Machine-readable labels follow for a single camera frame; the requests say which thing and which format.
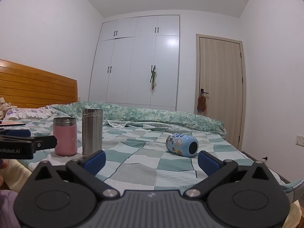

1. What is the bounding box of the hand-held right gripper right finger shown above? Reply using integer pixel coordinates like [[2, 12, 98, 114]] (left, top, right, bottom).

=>
[[186, 150, 272, 199]]

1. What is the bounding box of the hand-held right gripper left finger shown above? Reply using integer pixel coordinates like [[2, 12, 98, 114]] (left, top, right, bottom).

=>
[[32, 150, 120, 200]]

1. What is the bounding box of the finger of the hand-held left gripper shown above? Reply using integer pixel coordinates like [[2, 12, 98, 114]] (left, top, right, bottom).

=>
[[0, 129, 31, 138], [32, 135, 58, 151]]

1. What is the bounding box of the blue printed cup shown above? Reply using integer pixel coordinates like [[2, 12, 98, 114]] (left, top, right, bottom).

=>
[[165, 133, 199, 158]]

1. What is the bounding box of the pink cup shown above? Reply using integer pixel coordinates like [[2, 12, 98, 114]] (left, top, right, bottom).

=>
[[53, 117, 78, 156]]

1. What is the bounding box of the stainless steel cup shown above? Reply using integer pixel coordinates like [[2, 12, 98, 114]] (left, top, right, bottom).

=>
[[82, 108, 103, 156]]

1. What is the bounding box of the purple floral pillow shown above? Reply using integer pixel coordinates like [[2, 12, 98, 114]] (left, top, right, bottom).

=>
[[4, 106, 56, 121]]

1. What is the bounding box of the pale yellow blanket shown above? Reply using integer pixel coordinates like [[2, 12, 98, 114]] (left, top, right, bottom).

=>
[[2, 159, 35, 193]]

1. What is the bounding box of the crumpled floral cloth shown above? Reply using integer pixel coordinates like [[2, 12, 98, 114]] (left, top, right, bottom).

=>
[[0, 97, 12, 120]]

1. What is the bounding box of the checked bed sheet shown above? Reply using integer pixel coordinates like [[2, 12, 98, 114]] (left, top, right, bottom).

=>
[[0, 118, 256, 188]]

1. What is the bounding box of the wooden bed headboard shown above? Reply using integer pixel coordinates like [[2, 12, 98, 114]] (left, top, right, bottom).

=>
[[0, 59, 78, 109]]

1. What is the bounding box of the purple cloth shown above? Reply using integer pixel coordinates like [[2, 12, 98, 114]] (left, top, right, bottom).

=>
[[0, 189, 22, 228]]

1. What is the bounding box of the green floral quilt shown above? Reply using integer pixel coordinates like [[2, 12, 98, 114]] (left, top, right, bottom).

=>
[[47, 101, 226, 136]]

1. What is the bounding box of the wooden door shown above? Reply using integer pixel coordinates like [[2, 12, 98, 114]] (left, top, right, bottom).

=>
[[196, 33, 245, 151]]

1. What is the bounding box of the teal cloth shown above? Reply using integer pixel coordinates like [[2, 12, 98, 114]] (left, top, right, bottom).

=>
[[282, 179, 304, 196]]

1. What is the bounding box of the green hanging ornament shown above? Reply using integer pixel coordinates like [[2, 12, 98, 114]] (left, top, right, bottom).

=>
[[149, 67, 157, 91]]

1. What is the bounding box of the white wardrobe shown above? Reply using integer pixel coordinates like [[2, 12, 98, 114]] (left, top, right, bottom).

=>
[[88, 15, 180, 112]]

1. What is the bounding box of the brown pouch on handle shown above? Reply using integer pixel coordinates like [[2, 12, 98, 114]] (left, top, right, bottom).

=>
[[197, 95, 206, 111]]

